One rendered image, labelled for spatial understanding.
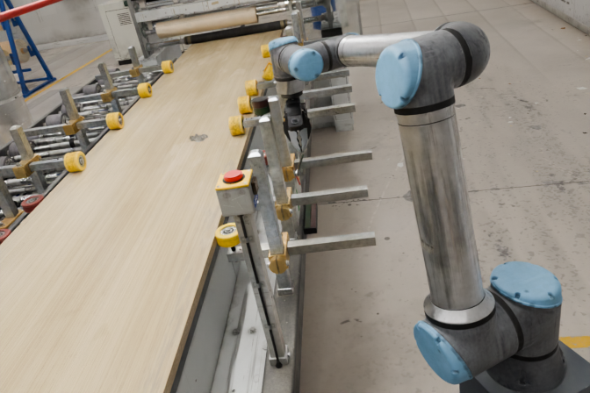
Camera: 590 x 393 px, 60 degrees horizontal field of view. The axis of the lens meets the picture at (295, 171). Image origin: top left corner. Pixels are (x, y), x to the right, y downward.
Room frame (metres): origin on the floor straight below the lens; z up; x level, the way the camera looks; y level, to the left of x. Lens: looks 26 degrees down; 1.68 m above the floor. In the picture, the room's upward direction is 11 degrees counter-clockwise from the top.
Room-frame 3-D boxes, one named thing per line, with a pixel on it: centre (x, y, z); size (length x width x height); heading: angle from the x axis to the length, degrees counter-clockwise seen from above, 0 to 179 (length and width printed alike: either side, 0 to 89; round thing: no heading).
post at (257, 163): (1.21, 0.09, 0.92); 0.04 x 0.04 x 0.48; 82
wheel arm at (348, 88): (2.23, -0.08, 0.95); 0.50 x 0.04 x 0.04; 82
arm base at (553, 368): (0.88, -0.47, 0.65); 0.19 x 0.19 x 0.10
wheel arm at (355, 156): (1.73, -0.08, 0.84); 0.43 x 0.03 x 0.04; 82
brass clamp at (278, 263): (1.23, 0.09, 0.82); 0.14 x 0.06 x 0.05; 172
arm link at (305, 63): (1.47, -0.09, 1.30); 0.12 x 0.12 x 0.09; 20
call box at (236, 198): (0.95, 0.13, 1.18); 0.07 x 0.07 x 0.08; 82
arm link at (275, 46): (1.57, -0.04, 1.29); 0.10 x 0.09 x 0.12; 20
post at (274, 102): (1.70, 0.02, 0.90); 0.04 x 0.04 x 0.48; 82
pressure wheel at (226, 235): (1.26, 0.22, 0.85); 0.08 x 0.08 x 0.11
